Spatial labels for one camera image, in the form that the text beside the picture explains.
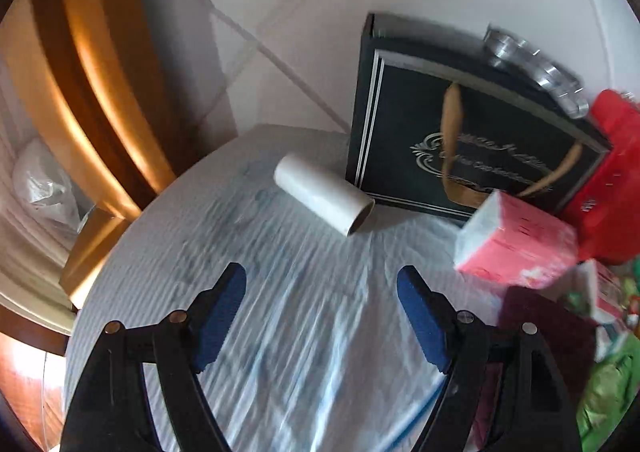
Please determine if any red bear suitcase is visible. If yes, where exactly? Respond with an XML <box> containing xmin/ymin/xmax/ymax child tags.
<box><xmin>560</xmin><ymin>90</ymin><xmax>640</xmax><ymax>265</ymax></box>

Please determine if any white paper roll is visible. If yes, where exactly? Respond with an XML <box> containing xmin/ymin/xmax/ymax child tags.
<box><xmin>273</xmin><ymin>153</ymin><xmax>376</xmax><ymax>237</ymax></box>

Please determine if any white sheer curtain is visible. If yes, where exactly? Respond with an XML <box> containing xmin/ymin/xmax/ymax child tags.
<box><xmin>0</xmin><ymin>57</ymin><xmax>76</xmax><ymax>333</ymax></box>

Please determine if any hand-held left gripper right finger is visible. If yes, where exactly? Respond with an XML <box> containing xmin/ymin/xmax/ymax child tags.
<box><xmin>396</xmin><ymin>265</ymin><xmax>584</xmax><ymax>452</ymax></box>

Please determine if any striped cloth covered desktop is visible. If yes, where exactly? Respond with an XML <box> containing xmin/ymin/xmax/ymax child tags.
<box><xmin>65</xmin><ymin>125</ymin><xmax>601</xmax><ymax>452</ymax></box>

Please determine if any orange wooden arch frame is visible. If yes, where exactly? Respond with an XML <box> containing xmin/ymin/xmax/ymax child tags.
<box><xmin>30</xmin><ymin>0</ymin><xmax>236</xmax><ymax>218</ymax></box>

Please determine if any pink cube tissue pack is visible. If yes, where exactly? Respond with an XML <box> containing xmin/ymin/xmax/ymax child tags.
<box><xmin>454</xmin><ymin>189</ymin><xmax>581</xmax><ymax>289</ymax></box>

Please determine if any red white medicine box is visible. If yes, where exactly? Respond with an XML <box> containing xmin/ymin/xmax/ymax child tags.
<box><xmin>565</xmin><ymin>259</ymin><xmax>631</xmax><ymax>328</ymax></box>

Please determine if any maroon knit cloth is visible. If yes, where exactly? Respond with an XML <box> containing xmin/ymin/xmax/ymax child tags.
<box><xmin>492</xmin><ymin>285</ymin><xmax>598</xmax><ymax>413</ymax></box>

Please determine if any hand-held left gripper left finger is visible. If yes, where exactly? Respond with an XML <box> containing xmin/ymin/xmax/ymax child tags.
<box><xmin>59</xmin><ymin>261</ymin><xmax>248</xmax><ymax>452</ymax></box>

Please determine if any black gift box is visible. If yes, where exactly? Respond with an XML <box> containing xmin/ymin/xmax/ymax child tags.
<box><xmin>345</xmin><ymin>12</ymin><xmax>613</xmax><ymax>225</ymax></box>

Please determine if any clear plastic bag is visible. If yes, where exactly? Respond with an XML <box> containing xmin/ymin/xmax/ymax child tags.
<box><xmin>12</xmin><ymin>139</ymin><xmax>81</xmax><ymax>228</ymax></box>

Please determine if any green fleece cloth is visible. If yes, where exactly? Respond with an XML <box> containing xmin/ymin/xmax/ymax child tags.
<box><xmin>575</xmin><ymin>347</ymin><xmax>640</xmax><ymax>450</ymax></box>

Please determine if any metal ring clip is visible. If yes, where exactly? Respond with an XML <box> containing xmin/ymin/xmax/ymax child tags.
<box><xmin>482</xmin><ymin>25</ymin><xmax>590</xmax><ymax>118</ymax></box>

